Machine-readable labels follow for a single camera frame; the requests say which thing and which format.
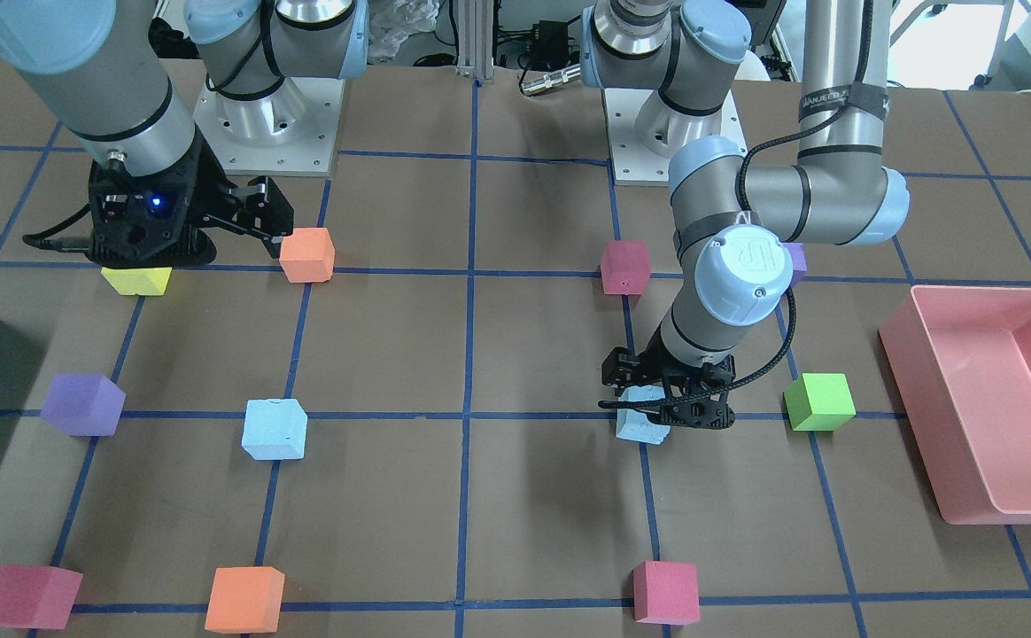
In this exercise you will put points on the black gripper cyan side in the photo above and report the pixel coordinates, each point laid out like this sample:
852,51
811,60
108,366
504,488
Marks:
206,189

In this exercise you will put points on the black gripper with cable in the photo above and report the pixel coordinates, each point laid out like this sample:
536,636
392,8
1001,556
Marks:
655,365

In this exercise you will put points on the cracked light blue block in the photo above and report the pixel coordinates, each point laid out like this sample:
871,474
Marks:
634,425

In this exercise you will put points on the smooth light blue block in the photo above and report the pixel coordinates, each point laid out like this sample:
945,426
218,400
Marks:
274,429

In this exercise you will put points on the orange block near robot bases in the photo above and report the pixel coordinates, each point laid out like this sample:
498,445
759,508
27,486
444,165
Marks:
307,256

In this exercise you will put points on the robot arm near cyan bin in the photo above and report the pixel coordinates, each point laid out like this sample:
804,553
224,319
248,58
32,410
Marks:
468,223

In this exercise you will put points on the dark pink block with hole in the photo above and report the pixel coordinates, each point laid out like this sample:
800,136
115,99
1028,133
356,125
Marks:
625,268

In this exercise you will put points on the yellow foam block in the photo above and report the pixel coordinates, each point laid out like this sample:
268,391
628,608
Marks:
138,282

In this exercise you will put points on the green foam block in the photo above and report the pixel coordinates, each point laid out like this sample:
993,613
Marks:
819,402

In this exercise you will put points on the purple block near pink bin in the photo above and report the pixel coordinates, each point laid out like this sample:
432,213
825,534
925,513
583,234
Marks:
799,262

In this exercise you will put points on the pink block far centre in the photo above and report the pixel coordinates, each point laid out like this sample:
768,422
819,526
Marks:
666,593

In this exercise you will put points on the purple block near cyan bin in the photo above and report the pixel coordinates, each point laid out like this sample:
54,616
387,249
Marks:
83,404

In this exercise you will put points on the pink plastic bin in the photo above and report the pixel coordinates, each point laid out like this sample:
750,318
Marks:
961,357

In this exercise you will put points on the orange block far from bases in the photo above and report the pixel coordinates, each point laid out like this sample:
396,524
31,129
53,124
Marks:
245,600

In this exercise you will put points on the pink block cyan side corner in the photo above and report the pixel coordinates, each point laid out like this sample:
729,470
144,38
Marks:
37,596

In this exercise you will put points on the wrist camera mount cabled arm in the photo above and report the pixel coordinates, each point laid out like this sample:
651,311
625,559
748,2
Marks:
695,396

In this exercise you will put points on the robot arm with camera cable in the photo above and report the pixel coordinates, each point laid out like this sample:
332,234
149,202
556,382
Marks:
732,215

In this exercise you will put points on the metal base plate cabled arm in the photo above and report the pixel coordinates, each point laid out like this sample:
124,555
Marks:
644,133

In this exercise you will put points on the aluminium frame post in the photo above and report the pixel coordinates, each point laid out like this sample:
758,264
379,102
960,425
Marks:
475,34

